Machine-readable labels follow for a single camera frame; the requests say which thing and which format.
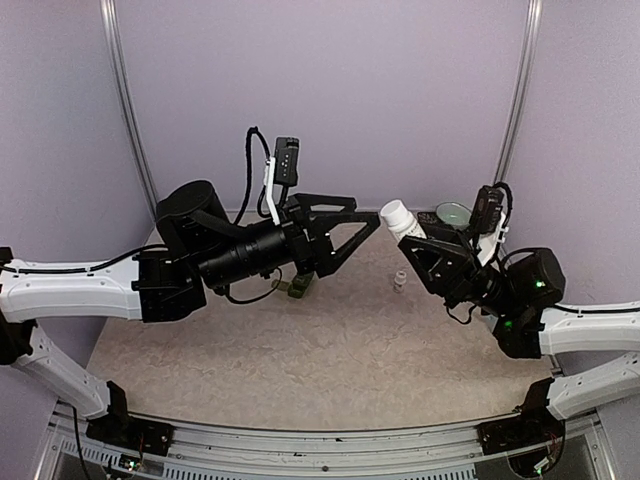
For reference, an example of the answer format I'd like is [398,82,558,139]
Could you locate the left aluminium frame post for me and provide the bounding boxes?
[100,0,158,219]

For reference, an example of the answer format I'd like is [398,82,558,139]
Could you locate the black patterned tray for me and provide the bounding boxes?
[417,211,440,225]

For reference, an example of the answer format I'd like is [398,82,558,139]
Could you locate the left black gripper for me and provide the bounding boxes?
[196,192,382,290]

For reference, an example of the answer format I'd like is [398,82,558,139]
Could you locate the right aluminium frame post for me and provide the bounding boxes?
[489,0,544,184]

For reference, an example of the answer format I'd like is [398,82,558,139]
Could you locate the aluminium frame post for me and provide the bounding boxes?
[489,0,544,184]
[100,0,158,219]

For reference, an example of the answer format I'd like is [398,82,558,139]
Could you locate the white pill bottle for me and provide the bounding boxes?
[379,199,427,242]
[393,270,407,293]

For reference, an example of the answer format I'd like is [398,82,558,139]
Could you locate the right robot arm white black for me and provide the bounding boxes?
[399,227,639,444]

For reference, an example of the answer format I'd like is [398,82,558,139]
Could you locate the front aluminium rail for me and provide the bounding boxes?
[34,414,616,480]

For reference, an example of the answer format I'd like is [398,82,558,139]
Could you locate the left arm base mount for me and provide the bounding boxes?
[86,414,174,457]

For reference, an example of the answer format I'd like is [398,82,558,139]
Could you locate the green pill organizer box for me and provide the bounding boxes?
[271,273,314,299]

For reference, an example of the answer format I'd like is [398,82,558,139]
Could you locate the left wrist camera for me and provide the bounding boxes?
[274,137,300,188]

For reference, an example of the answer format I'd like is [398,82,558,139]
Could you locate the pale green bowl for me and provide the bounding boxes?
[435,202,472,230]

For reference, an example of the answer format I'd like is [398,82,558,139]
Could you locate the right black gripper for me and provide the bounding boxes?
[396,221,520,318]

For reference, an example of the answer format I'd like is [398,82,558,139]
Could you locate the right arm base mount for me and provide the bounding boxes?
[476,416,565,455]

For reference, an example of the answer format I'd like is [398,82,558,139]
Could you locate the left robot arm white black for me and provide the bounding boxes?
[1,137,380,452]

